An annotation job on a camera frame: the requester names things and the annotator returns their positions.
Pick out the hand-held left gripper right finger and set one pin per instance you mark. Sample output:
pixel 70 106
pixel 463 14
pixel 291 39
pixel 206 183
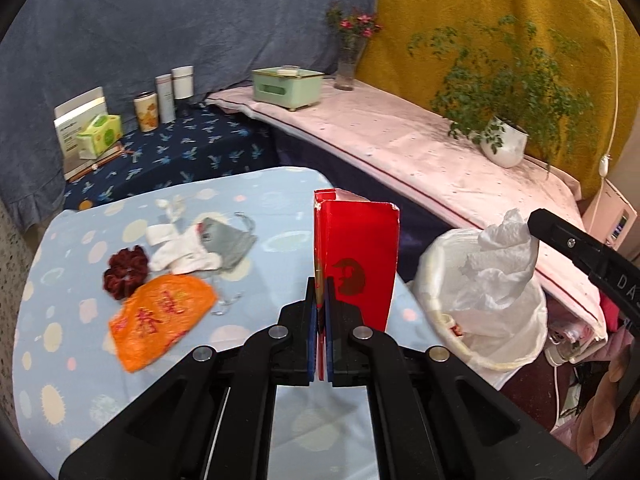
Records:
pixel 328 340

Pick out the red pencil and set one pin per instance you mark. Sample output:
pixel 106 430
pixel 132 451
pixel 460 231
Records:
pixel 100 162

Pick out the pink ledge cloth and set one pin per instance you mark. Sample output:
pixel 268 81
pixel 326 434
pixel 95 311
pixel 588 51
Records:
pixel 400 140

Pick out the white tissue paper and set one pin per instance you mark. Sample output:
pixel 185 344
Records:
pixel 500 240

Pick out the red cardboard carton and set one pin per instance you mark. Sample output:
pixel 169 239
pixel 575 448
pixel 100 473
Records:
pixel 360 240

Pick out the glass vase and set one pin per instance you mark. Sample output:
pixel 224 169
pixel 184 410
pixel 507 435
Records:
pixel 345 75

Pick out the pink appliance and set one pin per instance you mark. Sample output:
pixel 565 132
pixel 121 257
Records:
pixel 607 210

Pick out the dark red scrunchie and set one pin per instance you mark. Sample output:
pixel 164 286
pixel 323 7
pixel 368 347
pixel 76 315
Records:
pixel 125 272

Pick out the cream waste bin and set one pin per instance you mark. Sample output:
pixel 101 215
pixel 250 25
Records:
pixel 480 362

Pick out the orange plastic bag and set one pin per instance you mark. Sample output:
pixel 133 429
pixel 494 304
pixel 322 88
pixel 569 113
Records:
pixel 160 315

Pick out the white jar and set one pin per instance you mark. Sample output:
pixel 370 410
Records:
pixel 183 85

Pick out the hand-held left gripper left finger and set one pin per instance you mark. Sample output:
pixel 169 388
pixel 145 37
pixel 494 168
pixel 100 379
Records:
pixel 312 340

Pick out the yellow printed can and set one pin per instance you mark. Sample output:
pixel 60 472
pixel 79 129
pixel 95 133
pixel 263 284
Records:
pixel 146 115

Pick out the clear plastic film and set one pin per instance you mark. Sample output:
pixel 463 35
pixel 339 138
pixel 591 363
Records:
pixel 225 300

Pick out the blue grey curtain cloth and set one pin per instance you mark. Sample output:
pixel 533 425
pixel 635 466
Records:
pixel 150 20

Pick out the white lined trash bin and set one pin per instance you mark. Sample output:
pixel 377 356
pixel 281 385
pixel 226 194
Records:
pixel 515 330

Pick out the green tissue pack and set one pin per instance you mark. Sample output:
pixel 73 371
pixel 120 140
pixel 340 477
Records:
pixel 102 135

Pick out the open white cardboard box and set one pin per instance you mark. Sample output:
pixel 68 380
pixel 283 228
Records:
pixel 67 145

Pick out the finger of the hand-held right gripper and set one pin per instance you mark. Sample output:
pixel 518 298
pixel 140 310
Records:
pixel 575 245

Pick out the dark purple cloth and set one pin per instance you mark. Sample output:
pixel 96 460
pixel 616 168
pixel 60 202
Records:
pixel 350 170

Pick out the tall white bottle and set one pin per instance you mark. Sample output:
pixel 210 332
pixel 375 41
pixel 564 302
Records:
pixel 166 102

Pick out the red flowers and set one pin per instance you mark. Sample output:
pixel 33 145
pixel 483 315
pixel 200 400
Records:
pixel 357 22

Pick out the grey face mask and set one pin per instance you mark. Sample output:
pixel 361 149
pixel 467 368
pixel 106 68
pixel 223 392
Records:
pixel 227 242

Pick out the white plant pot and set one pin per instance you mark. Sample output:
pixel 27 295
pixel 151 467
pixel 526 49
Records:
pixel 505 142

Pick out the green tissue box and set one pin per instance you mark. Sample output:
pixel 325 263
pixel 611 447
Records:
pixel 285 90

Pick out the green leafy plant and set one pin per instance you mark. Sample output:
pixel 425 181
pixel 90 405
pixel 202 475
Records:
pixel 500 75

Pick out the navy printed cloth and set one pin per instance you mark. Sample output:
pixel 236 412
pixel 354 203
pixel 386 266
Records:
pixel 200 150

